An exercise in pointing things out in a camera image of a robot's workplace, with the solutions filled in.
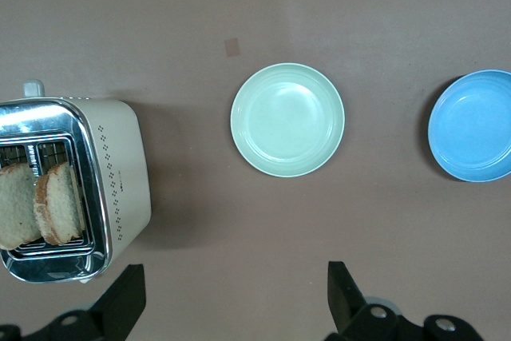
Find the pale green plate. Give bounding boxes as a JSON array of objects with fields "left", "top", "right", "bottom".
[{"left": 230, "top": 62, "right": 346, "bottom": 178}]

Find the blue plate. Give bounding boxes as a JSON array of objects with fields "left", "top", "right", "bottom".
[{"left": 427, "top": 69, "right": 511, "bottom": 183}]

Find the beige chrome two-slot toaster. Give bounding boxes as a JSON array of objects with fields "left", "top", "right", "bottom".
[{"left": 0, "top": 79, "right": 153, "bottom": 284}]

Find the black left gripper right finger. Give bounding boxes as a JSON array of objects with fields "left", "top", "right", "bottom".
[{"left": 325, "top": 261, "right": 484, "bottom": 341}]

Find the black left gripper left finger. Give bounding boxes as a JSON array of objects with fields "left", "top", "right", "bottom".
[{"left": 0, "top": 264, "right": 147, "bottom": 341}]

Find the white bread slice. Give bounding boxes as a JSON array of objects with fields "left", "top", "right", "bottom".
[
  {"left": 0, "top": 161, "right": 41, "bottom": 250},
  {"left": 34, "top": 161, "right": 85, "bottom": 245}
]

